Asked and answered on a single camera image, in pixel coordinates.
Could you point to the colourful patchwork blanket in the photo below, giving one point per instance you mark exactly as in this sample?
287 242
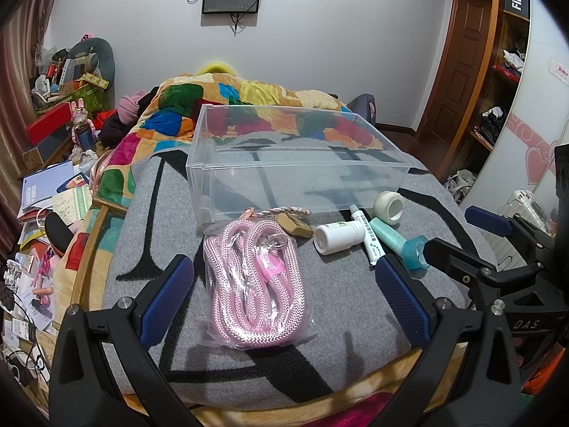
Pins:
178 98

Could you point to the yellow pillow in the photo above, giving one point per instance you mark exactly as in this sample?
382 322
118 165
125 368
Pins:
218 67

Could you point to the dark backpack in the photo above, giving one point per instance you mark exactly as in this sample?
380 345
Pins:
362 107

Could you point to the wooden wardrobe shelf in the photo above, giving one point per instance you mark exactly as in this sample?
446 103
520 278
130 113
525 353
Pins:
502 80

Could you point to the white radiator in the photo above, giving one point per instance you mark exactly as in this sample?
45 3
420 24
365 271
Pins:
527 207

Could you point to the clear plastic storage box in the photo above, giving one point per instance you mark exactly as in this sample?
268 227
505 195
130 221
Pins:
222 178

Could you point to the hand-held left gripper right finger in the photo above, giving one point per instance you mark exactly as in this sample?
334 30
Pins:
400 296

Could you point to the pink rabbit toy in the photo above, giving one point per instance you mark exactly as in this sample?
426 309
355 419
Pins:
81 110

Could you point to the white panel with pink hearts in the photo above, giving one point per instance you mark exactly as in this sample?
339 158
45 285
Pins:
540 106

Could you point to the white ointment tube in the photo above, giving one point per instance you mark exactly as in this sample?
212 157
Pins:
371 245

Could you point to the pink knitted hat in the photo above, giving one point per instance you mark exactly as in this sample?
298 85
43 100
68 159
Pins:
133 104

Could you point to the teal tube with blue cap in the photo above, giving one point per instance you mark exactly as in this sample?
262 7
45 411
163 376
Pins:
391 236

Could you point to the black clothes on shelf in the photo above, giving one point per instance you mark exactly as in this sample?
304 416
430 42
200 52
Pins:
491 124

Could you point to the dark clothes pile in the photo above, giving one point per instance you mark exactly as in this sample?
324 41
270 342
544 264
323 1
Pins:
113 129

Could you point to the pile of clutter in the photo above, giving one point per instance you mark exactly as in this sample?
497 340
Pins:
26 302

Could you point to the white bag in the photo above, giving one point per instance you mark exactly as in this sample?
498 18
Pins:
460 184

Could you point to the grey blanket with black pattern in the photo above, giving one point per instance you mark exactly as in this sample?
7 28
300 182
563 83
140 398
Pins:
355 320

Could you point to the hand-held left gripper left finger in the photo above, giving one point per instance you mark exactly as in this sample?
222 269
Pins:
171 289

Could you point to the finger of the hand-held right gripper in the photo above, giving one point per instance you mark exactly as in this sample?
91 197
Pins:
489 221
453 262

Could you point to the black paddle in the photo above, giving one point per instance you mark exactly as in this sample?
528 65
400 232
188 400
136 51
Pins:
58 231

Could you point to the grey neck pillow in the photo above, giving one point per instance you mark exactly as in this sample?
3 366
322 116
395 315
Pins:
103 55

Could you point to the wooden door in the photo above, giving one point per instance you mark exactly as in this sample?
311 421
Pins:
460 62

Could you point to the white pill bottle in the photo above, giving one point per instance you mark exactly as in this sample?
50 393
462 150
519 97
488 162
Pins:
338 236

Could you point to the white bandage roll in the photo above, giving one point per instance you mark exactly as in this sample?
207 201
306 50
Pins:
380 207

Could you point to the blue and white booklet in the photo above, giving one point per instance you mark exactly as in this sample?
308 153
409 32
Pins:
44 187

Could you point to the blue bottle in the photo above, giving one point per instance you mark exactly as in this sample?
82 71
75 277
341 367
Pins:
84 135

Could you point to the red box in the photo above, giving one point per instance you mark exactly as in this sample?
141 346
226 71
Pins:
46 121

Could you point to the green cardboard box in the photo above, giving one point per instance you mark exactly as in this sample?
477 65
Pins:
89 98

